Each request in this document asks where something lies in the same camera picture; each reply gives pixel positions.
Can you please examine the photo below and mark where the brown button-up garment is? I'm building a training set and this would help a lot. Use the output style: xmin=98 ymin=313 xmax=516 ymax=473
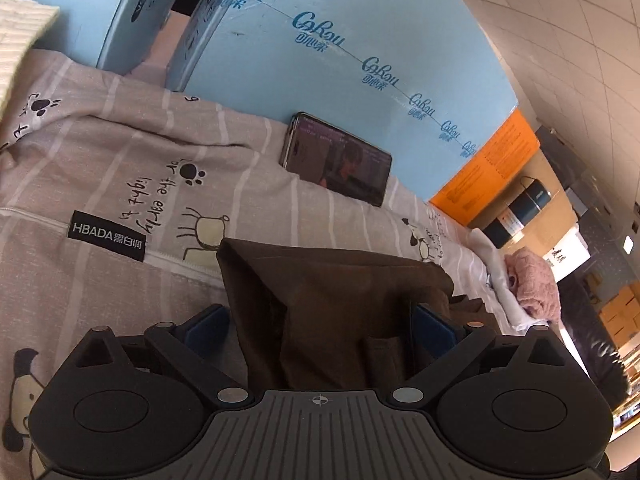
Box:
xmin=217 ymin=238 xmax=499 ymax=391

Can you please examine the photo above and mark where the pink knitted garment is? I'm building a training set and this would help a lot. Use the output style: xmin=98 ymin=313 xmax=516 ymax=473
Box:
xmin=504 ymin=247 xmax=561 ymax=324

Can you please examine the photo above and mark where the orange cardboard box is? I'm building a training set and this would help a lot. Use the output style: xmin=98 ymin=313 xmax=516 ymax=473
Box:
xmin=431 ymin=108 xmax=539 ymax=226

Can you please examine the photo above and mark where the striped cartoon dog bedsheet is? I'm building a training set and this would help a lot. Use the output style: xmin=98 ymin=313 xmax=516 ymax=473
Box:
xmin=1 ymin=50 xmax=515 ymax=479

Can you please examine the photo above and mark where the brown cardboard box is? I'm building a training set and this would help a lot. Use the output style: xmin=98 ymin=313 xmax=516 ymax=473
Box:
xmin=469 ymin=150 xmax=577 ymax=257

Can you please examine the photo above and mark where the dark blue thermos bottle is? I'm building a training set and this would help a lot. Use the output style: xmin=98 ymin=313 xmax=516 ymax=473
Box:
xmin=483 ymin=179 xmax=551 ymax=249

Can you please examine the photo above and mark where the black smartphone playing video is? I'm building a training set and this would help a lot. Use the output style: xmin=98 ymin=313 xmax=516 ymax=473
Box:
xmin=280 ymin=112 xmax=393 ymax=207

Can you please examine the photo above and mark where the large light blue carton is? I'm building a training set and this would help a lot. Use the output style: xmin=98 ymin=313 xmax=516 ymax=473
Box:
xmin=166 ymin=0 xmax=518 ymax=198

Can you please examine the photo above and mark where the cream knitted sweater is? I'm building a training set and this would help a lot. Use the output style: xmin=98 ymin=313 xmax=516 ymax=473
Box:
xmin=0 ymin=0 xmax=60 ymax=112

